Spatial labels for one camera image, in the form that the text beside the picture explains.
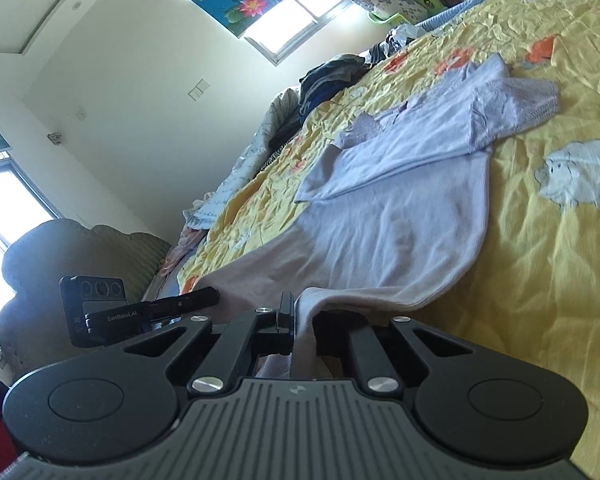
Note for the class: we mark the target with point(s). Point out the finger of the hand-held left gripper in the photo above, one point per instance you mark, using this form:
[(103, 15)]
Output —
[(185, 299)]

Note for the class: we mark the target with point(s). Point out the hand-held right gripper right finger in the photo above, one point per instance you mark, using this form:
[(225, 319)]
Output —
[(330, 332)]

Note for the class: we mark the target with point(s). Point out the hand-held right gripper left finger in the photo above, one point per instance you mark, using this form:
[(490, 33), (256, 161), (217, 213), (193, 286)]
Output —
[(286, 320)]

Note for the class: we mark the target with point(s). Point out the light blue long-sleeve top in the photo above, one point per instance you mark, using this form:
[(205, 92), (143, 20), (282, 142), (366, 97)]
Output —
[(405, 220)]

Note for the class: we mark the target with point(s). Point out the pile of dark clothes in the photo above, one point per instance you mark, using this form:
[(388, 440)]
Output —
[(325, 80)]

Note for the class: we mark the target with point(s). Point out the pink cloth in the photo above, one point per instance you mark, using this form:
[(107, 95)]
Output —
[(180, 255)]

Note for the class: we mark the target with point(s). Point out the large side window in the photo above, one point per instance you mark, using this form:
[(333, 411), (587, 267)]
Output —
[(5, 220)]

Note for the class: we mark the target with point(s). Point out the pale patterned quilt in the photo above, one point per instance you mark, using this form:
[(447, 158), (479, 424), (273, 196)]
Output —
[(250, 170)]

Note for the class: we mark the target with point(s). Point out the yellow printed bedspread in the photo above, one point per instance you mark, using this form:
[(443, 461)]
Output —
[(530, 285)]

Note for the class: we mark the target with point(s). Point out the white plastic bag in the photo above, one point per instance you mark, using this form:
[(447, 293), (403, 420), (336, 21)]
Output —
[(397, 40)]

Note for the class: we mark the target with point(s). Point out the green plastic basket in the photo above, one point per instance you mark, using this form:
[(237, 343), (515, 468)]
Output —
[(380, 18)]

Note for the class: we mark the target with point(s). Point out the blue knitted blanket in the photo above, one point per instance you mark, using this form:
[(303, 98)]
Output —
[(445, 15)]

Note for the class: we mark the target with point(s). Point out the white wall switch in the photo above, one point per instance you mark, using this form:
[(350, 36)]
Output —
[(199, 89)]

